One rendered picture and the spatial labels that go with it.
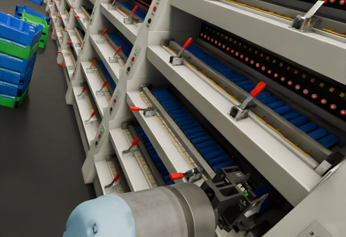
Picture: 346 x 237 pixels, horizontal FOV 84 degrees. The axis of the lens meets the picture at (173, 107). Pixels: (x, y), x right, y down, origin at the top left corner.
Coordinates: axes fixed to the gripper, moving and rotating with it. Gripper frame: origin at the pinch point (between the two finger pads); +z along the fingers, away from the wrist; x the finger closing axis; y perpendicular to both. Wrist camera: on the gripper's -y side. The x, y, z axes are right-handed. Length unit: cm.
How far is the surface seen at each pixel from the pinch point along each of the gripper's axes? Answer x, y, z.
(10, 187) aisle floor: 56, -60, -39
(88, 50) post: 124, -17, -8
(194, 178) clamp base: 10.1, -4.6, -6.7
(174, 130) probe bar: 25.8, -2.7, -4.2
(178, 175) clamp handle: 10.8, -3.7, -12.0
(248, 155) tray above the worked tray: 3.6, 9.6, -6.8
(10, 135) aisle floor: 87, -60, -41
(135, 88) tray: 53, -4, -6
